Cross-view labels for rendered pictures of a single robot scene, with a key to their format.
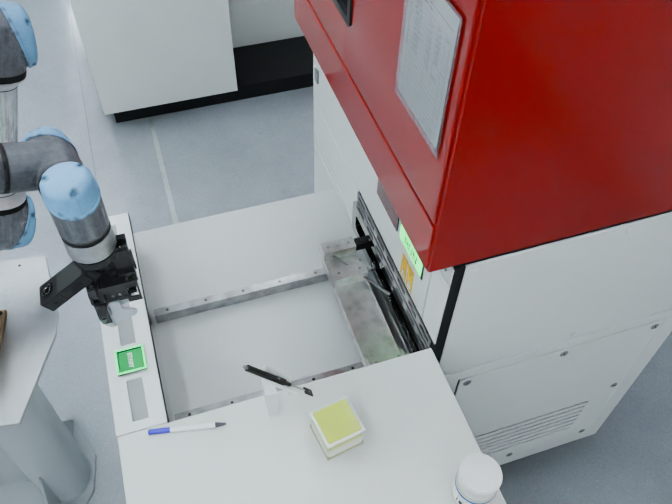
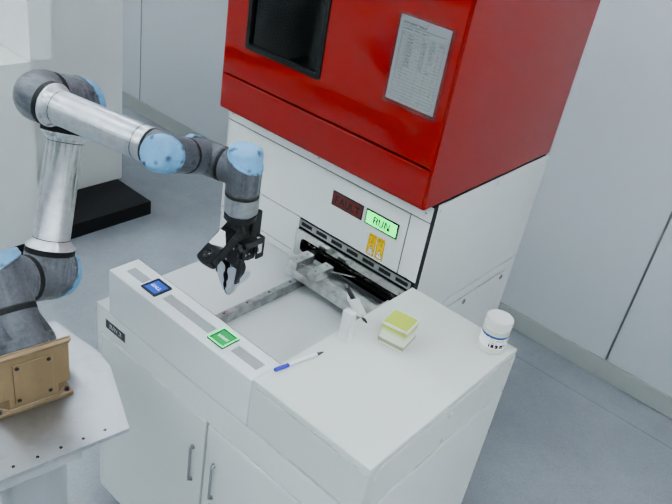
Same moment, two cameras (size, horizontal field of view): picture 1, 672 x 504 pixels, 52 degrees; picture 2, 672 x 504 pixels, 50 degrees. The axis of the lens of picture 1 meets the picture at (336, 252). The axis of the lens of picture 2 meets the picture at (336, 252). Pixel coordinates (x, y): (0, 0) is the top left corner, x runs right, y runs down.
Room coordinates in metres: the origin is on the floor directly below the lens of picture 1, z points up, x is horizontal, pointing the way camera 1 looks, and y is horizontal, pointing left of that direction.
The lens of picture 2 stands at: (-0.59, 0.98, 2.07)
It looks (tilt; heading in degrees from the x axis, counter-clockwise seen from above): 31 degrees down; 326
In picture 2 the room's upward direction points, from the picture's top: 11 degrees clockwise
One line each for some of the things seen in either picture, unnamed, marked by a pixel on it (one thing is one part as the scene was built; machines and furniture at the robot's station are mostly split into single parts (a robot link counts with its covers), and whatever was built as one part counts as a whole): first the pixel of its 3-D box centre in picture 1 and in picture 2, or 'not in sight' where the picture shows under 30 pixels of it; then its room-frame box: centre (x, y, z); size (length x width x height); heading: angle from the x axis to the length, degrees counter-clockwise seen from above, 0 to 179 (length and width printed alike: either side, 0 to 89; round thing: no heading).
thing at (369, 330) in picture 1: (359, 308); (338, 292); (0.88, -0.06, 0.87); 0.36 x 0.08 x 0.03; 20
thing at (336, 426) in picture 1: (336, 429); (398, 330); (0.52, -0.01, 1.00); 0.07 x 0.07 x 0.07; 29
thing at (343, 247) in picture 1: (338, 248); (301, 260); (1.03, 0.00, 0.89); 0.08 x 0.03 x 0.03; 110
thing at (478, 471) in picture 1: (475, 483); (495, 331); (0.43, -0.25, 1.01); 0.07 x 0.07 x 0.10
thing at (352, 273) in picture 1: (349, 274); (320, 272); (0.95, -0.03, 0.89); 0.08 x 0.03 x 0.03; 110
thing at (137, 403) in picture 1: (129, 328); (188, 335); (0.79, 0.44, 0.89); 0.55 x 0.09 x 0.14; 20
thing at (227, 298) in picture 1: (261, 289); (257, 301); (0.94, 0.17, 0.84); 0.50 x 0.02 x 0.03; 110
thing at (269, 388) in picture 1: (279, 389); (353, 314); (0.58, 0.09, 1.03); 0.06 x 0.04 x 0.13; 110
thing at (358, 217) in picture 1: (386, 281); (347, 271); (0.93, -0.12, 0.89); 0.44 x 0.02 x 0.10; 20
